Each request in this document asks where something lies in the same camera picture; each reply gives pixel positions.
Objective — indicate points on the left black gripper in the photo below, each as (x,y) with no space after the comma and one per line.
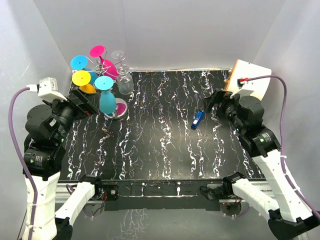
(90,103)

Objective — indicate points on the teal wine glass front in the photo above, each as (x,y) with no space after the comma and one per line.
(107,101)

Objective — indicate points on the pink wine glass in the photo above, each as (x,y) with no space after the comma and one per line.
(104,66)

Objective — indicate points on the chrome wine glass rack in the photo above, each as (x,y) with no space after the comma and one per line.
(121,108)

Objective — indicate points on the clear wine glass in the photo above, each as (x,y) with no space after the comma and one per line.
(119,57)

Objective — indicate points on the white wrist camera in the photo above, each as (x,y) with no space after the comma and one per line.
(243,87)
(47,90)

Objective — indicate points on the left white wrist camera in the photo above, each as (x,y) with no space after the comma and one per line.
(47,90)

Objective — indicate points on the yellow wine glass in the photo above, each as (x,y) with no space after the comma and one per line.
(82,80)

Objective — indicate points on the blue stapler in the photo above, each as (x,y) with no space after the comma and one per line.
(197,119)

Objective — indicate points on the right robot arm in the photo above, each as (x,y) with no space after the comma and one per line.
(286,214)

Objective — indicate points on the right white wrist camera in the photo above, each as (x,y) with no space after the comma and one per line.
(243,87)

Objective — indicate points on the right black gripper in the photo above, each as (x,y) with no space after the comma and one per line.
(219,97)

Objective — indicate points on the blue wine glass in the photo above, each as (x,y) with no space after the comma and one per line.
(80,62)

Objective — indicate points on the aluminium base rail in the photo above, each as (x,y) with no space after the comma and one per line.
(161,188)

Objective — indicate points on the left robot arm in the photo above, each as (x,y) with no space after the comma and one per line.
(48,125)

